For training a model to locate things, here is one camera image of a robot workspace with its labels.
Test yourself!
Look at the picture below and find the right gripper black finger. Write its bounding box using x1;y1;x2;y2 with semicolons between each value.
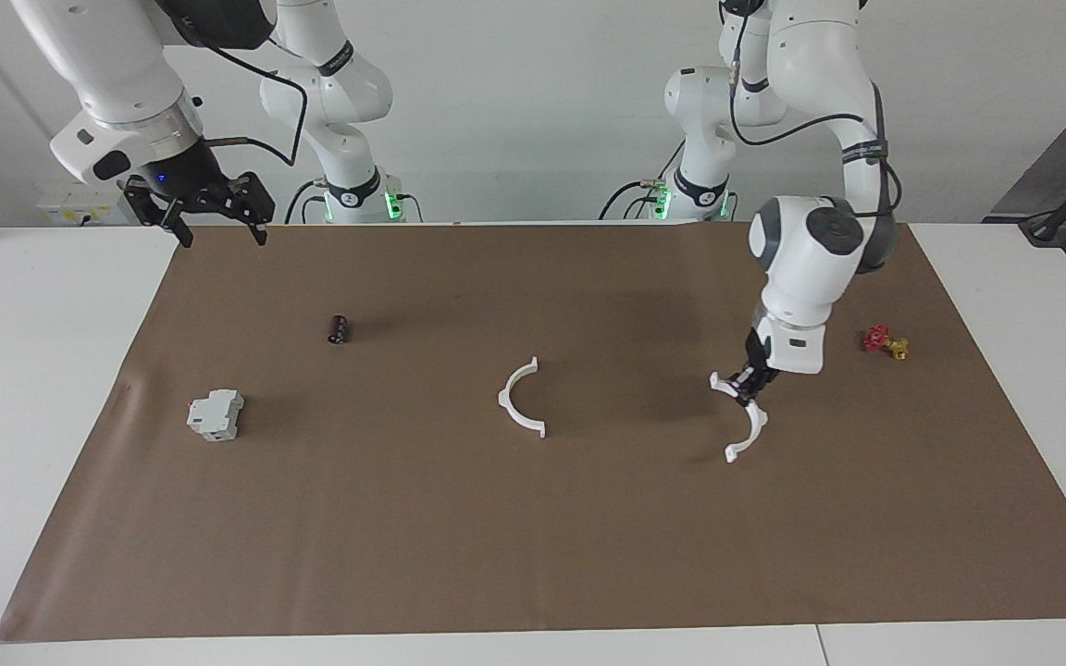
123;183;194;250
220;171;276;247

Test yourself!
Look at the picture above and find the white half-ring pipe clamp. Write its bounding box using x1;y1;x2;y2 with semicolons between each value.
710;371;769;464
498;356;549;439

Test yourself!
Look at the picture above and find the white power strip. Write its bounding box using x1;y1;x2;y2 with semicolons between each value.
37;179;128;227

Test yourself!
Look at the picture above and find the brass valve red handwheel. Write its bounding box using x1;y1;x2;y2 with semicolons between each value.
861;324;911;362

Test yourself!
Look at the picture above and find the white circuit breaker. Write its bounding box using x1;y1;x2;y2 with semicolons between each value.
186;388;246;443

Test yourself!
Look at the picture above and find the brown paper table mat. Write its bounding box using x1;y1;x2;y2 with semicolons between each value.
0;222;1066;644

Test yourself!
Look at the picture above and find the grey slanted panel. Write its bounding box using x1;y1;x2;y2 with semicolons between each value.
984;88;1066;225

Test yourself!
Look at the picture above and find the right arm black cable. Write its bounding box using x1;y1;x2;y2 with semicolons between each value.
205;42;310;169

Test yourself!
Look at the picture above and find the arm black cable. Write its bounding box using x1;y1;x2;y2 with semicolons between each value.
724;0;904;219
205;42;310;169

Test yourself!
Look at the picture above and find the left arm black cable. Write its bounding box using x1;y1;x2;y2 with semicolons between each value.
724;0;904;219

